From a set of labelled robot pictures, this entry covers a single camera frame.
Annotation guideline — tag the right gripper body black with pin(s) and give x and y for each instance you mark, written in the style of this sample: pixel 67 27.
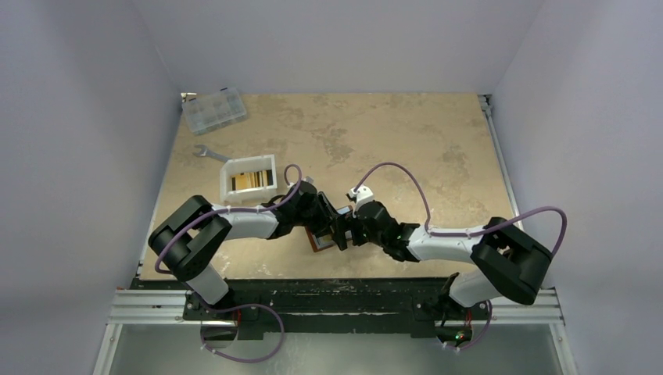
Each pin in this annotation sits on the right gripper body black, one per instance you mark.
pixel 355 227

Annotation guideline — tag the silver open-end wrench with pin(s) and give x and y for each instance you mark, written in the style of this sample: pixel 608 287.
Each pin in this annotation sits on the silver open-end wrench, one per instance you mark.
pixel 203 151

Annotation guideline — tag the white plastic card tray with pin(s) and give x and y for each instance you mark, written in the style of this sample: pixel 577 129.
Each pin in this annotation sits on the white plastic card tray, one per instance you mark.
pixel 249 164

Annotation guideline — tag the clear plastic organizer box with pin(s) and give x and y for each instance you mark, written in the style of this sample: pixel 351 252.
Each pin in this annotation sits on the clear plastic organizer box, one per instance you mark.
pixel 206 113

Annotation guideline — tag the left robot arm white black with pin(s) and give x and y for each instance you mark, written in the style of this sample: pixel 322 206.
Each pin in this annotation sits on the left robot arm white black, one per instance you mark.
pixel 186 242

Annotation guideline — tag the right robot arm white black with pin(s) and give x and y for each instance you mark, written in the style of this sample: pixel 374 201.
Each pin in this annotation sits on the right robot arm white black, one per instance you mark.
pixel 509 262

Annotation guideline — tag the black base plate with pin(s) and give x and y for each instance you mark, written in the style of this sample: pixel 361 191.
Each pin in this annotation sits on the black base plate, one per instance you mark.
pixel 402 305

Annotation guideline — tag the stack of credit cards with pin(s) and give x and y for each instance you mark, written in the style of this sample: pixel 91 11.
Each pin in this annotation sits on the stack of credit cards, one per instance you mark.
pixel 251 180

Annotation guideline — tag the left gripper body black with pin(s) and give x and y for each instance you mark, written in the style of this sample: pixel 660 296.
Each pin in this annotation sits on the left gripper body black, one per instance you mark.
pixel 317 216

